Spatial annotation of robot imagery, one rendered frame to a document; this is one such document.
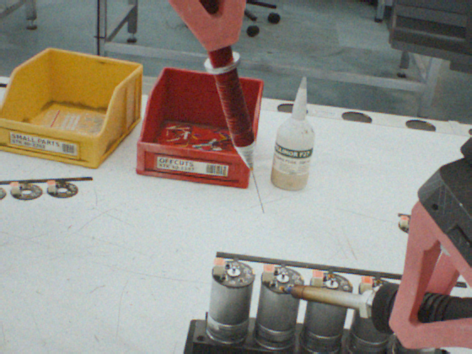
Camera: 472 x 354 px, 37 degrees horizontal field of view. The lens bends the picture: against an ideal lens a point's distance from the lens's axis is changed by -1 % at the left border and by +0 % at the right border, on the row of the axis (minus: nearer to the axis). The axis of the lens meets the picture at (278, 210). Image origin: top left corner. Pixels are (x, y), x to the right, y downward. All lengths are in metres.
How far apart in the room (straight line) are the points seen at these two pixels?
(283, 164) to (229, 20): 0.32
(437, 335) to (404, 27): 0.13
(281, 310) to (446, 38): 0.19
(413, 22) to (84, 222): 0.35
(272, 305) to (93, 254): 0.17
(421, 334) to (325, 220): 0.29
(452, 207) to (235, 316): 0.20
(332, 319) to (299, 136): 0.24
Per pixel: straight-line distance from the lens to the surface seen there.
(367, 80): 2.79
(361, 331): 0.41
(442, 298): 0.32
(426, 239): 0.28
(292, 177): 0.62
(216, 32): 0.31
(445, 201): 0.24
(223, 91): 0.32
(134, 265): 0.51
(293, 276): 0.40
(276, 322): 0.41
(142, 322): 0.46
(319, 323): 0.41
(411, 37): 0.28
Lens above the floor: 1.04
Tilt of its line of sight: 30 degrees down
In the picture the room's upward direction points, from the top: 8 degrees clockwise
